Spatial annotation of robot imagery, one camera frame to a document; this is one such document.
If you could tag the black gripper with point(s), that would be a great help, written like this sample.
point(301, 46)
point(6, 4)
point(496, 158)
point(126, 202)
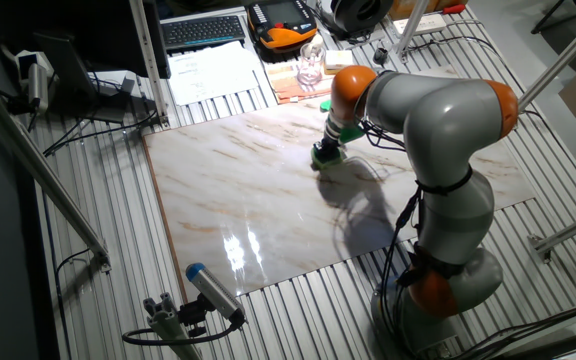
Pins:
point(329, 146)

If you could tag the green sponge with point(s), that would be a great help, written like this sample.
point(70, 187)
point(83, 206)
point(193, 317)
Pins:
point(330, 161)

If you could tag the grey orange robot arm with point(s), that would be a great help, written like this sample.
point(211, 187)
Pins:
point(448, 120)

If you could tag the white yellow sponge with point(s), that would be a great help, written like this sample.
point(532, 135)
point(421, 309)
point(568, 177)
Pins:
point(339, 60)

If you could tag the orange striped cloth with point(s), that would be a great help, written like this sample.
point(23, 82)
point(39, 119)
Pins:
point(285, 85)

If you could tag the clear glass beaker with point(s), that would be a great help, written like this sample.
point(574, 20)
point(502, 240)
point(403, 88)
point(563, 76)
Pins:
point(310, 67)

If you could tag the small black device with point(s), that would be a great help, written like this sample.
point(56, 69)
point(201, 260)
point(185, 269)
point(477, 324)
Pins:
point(380, 56)

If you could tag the orange black teach pendant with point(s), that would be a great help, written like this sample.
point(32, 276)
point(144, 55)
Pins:
point(283, 32)

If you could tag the printed white paper sheet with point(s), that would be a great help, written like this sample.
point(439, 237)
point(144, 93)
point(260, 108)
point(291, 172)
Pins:
point(213, 75)

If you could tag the black round fan housing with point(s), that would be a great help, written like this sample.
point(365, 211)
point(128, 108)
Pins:
point(363, 15)

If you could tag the brown cardboard box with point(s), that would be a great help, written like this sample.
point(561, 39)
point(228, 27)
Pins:
point(398, 7)

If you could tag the white power strip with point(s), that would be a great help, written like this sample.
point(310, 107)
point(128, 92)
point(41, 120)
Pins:
point(430, 22)

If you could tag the black keyboard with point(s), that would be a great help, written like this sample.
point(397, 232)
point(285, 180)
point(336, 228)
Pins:
point(203, 31)

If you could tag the black computer monitor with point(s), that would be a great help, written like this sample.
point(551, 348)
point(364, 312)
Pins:
point(93, 30)

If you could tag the black monitor stand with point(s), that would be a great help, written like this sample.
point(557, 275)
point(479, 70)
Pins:
point(68, 65)

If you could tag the aluminium frame beam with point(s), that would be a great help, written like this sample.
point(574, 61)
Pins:
point(573, 227)
point(410, 30)
point(43, 170)
point(148, 60)
point(563, 57)

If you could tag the silver camera with blue cap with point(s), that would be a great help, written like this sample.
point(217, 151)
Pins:
point(213, 290)

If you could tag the aluminium camera mount profile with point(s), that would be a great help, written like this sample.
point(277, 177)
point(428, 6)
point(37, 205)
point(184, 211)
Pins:
point(168, 325)

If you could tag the grey camera on mount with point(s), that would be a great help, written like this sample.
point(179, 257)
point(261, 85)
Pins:
point(38, 85)

